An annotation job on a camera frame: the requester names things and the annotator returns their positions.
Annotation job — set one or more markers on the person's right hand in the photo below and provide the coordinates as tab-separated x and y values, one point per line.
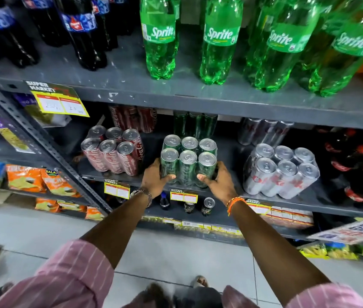
223	187

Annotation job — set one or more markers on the person's left hand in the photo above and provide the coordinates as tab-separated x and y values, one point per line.
153	181

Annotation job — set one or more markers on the person's right thumb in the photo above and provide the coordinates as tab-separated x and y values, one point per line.
204	180

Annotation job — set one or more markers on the person's left thumb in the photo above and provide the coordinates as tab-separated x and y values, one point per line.
168	179

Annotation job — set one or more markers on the pack of green cans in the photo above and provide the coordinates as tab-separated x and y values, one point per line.
188	160
196	125

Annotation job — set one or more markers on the person's right forearm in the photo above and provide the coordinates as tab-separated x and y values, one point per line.
274	253

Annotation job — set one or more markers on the person's left forearm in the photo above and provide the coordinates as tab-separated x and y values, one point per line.
120	227

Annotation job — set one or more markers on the small dark bottle blue cap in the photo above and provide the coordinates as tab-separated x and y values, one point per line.
164	202

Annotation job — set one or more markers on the small yellow price tag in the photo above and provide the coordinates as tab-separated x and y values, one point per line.
117	190
184	196
259	206

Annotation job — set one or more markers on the black drink can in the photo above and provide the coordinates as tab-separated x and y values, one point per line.
207	206
189	208

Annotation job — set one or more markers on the silver wristwatch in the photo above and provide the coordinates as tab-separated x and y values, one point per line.
142	195

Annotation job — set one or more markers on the wrapped pack of red cans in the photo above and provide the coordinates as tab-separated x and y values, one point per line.
135	118
114	157

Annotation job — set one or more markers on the wrapped pack of silver cans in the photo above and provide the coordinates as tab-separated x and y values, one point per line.
281	173
265	131

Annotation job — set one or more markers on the orange snack packet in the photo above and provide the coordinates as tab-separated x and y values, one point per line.
24	178
59	184
46	205
71	206
94	214

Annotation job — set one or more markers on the grey metal shelf rack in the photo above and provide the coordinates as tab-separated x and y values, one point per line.
175	92

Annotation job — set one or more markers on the person's sandalled foot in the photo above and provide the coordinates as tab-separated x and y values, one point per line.
201	281

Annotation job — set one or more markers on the pink striped shirt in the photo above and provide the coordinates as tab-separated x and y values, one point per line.
72	275

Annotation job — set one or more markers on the large yellow price tag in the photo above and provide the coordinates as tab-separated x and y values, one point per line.
56	101

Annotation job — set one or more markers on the green soda bottle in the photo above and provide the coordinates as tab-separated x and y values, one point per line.
277	48
220	38
159	35
341	60

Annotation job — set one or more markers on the group of red-capped cola bottles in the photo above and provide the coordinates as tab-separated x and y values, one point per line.
358	166

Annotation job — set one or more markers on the row of yellow snack packets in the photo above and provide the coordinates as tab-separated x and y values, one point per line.
341	251

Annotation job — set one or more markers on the white promotional sign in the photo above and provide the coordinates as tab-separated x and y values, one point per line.
351	232

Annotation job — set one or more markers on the yellow snack packet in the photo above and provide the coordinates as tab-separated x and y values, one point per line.
13	139

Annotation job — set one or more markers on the dark cola bottle blue label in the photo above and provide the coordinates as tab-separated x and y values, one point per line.
5	32
106	25
83	38
125	15
45	22

